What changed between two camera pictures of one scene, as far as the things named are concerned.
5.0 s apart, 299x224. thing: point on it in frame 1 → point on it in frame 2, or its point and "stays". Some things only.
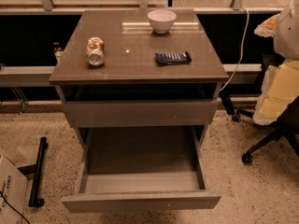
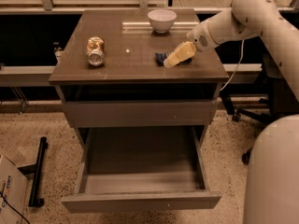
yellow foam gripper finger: (280, 88) → (182, 52)
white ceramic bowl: (162, 20) stays
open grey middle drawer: (141, 168) stays
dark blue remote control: (166, 59) stays
